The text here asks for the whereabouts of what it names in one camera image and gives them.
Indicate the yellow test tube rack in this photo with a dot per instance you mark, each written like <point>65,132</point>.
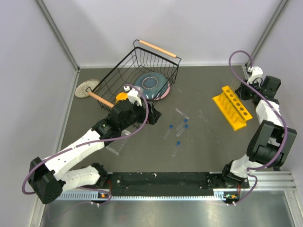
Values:
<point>232,108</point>

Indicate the yellow and brown bowl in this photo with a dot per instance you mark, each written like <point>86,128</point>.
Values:
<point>121,97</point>

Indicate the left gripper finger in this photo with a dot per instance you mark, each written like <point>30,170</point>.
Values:
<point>154,113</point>
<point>152,119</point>

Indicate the blue capped tube lower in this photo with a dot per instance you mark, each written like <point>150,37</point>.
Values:
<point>176,148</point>

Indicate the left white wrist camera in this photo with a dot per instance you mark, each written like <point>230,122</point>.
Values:
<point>133,95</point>

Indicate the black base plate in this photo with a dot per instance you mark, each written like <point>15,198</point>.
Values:
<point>158,184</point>

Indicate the black wire basket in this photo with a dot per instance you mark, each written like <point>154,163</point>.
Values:
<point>147,66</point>

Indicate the blue ceramic plate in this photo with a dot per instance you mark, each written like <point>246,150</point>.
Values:
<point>153,84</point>

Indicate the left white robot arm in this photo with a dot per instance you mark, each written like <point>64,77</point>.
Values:
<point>52,176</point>

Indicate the blue capped tube middle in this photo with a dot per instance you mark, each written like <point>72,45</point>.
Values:
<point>182,130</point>

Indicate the clear acrylic tube rack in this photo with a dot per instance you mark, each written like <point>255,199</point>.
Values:
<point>117,146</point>

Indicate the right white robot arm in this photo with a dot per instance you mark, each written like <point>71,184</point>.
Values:
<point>268,138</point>

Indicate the blue capped tube far left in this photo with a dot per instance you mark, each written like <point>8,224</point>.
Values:
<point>168,131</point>

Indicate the woven round coaster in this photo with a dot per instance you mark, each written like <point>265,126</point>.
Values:
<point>82,90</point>

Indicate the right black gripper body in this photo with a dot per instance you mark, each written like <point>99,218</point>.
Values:
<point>246,92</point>

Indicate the short glass test tube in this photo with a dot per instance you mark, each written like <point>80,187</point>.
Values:
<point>182,113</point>

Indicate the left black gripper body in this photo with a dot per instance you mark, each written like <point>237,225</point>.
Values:
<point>138,115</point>

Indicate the pink plate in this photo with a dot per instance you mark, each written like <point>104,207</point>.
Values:
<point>164,94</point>

